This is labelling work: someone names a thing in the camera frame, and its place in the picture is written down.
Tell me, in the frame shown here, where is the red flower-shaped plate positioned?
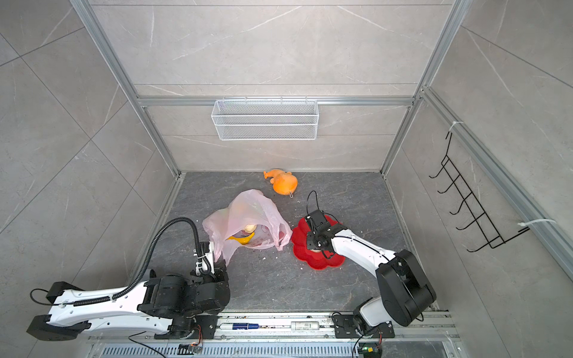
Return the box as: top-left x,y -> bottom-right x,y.
291,218 -> 346,270

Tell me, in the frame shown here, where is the beige fake bun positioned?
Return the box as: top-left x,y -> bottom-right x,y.
243,225 -> 257,236

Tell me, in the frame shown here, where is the pink plastic bag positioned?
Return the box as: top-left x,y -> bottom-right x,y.
202,189 -> 292,263

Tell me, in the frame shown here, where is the yellow fake banana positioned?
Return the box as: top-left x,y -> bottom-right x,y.
228,232 -> 255,245

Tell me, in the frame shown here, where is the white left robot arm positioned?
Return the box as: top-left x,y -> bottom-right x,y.
27,251 -> 231,342

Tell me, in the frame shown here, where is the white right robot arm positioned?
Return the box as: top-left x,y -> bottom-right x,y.
304,210 -> 437,337

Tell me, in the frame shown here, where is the red fake fruit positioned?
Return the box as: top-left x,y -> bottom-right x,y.
248,235 -> 274,248

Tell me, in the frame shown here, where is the blue marker pen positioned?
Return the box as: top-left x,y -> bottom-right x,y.
231,323 -> 260,331

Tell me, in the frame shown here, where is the orange toy fruit with loop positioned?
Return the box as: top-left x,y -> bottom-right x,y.
264,169 -> 298,197

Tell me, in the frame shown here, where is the black corrugated cable hose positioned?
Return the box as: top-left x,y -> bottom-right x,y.
71,216 -> 203,307

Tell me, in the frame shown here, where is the white tube on rail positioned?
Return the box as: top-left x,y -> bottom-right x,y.
291,321 -> 320,331

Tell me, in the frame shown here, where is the white wire mesh basket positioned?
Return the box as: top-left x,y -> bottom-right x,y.
211,99 -> 319,141

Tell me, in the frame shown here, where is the black wire hook rack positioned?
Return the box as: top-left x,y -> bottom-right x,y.
428,132 -> 531,253

